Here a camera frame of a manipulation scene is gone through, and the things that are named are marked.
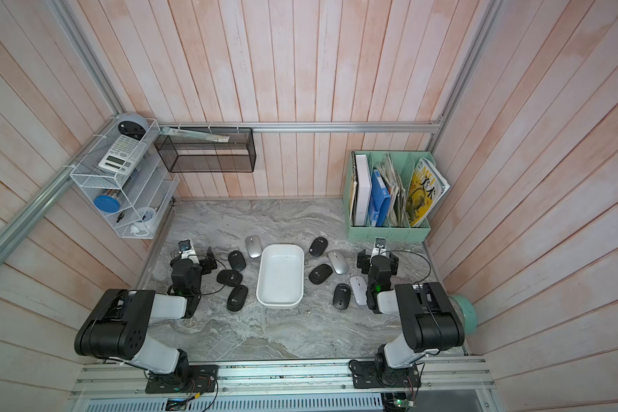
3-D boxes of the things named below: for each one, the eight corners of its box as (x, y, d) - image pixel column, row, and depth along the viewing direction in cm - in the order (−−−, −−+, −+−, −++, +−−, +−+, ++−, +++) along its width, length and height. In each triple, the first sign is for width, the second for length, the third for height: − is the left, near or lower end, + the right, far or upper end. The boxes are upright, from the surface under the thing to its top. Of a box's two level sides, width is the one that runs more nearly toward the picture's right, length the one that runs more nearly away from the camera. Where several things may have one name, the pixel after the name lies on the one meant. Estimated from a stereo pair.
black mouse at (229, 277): (217, 286, 94) (215, 282, 91) (220, 273, 97) (218, 269, 95) (241, 286, 94) (239, 282, 91) (243, 273, 97) (241, 269, 95)
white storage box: (255, 310, 88) (253, 304, 84) (263, 252, 104) (261, 243, 99) (304, 310, 88) (304, 303, 83) (304, 251, 104) (304, 243, 99)
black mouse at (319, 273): (314, 287, 94) (314, 284, 92) (305, 276, 97) (305, 273, 95) (333, 273, 98) (334, 270, 96) (324, 263, 100) (325, 260, 98)
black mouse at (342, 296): (333, 309, 89) (334, 306, 86) (332, 287, 94) (332, 283, 92) (351, 309, 89) (352, 306, 86) (348, 287, 94) (349, 283, 92)
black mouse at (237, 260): (226, 271, 98) (225, 268, 96) (230, 253, 103) (229, 250, 102) (244, 271, 98) (243, 268, 96) (247, 253, 103) (246, 250, 101)
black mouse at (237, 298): (227, 311, 88) (225, 308, 86) (231, 288, 94) (229, 285, 92) (245, 311, 88) (244, 308, 86) (249, 288, 94) (247, 285, 92)
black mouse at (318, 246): (306, 252, 104) (306, 249, 102) (317, 237, 109) (317, 234, 107) (319, 259, 102) (320, 256, 100) (330, 243, 107) (330, 240, 105)
